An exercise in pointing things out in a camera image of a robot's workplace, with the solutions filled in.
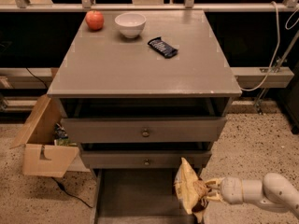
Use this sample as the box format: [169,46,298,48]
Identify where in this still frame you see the white ceramic bowl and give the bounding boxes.
[115,12,147,38]

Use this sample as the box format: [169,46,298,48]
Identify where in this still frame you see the grey middle drawer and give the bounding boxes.
[81,150,211,169]

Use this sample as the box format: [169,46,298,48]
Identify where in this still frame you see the brass middle drawer knob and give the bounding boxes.
[144,159,150,167]

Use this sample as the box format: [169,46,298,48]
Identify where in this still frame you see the brass top drawer knob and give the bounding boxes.
[142,129,150,137]

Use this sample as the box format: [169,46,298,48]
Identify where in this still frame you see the open cardboard box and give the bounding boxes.
[10,95,85,177]

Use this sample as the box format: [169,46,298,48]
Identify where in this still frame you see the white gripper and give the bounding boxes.
[206,177,243,204]

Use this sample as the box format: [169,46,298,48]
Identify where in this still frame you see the brown sea salt chip bag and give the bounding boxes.
[174,158,209,224]

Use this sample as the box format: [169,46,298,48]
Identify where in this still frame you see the black floor cable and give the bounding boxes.
[50,176,93,209]

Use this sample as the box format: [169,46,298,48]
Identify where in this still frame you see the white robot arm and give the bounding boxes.
[206,173,299,218]

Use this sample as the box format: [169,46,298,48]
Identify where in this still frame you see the grey top drawer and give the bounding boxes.
[61,117,226,143]

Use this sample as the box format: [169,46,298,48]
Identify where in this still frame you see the red apple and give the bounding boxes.
[85,10,104,31]

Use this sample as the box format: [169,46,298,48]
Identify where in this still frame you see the grey open bottom drawer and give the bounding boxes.
[89,169,204,224]

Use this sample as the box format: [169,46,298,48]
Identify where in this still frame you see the packets inside cardboard box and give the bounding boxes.
[54,123,77,147]

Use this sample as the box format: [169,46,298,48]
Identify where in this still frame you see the grey wooden drawer cabinet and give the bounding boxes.
[47,9,243,224]

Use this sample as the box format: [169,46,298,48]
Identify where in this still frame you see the white hanging cable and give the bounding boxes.
[239,1,299,92]

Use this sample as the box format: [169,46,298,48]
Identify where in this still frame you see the dark blue snack bar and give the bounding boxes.
[148,37,178,59]

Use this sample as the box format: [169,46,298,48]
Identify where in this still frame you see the brass drawer knob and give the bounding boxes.
[144,159,150,167]
[142,129,150,137]

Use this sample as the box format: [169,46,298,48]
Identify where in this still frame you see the metal railing bar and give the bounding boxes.
[0,3,299,12]

